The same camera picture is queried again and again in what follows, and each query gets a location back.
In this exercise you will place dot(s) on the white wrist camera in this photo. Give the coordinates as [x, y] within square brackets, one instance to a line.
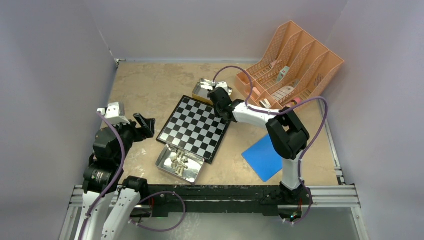
[114, 113]
[225, 86]

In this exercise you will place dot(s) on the white chess pieces pile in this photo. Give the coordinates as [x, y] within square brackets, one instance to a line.
[179, 162]

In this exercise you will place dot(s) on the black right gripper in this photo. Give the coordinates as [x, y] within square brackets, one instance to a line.
[217, 112]

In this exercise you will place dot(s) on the yellow metal tin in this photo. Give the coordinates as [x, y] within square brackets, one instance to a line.
[201, 90]

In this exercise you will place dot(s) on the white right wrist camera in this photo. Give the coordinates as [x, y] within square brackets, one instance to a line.
[225, 86]

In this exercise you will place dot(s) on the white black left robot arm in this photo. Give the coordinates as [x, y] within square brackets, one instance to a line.
[106, 166]

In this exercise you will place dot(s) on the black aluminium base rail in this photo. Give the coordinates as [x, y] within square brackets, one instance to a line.
[159, 200]

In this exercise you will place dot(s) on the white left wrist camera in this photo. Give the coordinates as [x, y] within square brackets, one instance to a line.
[114, 113]

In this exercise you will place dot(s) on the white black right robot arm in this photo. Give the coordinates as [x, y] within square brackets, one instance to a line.
[288, 135]

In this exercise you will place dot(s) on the black white chess board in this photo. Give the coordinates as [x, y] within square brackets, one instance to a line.
[193, 127]

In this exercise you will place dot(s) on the blue mat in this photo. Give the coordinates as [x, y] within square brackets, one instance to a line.
[263, 158]

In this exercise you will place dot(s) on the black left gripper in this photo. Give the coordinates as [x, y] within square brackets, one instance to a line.
[146, 124]

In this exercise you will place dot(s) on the pink desk file organizer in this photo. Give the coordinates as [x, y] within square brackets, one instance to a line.
[295, 66]

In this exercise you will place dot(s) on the silver lilac metal tin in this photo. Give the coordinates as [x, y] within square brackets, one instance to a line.
[195, 164]

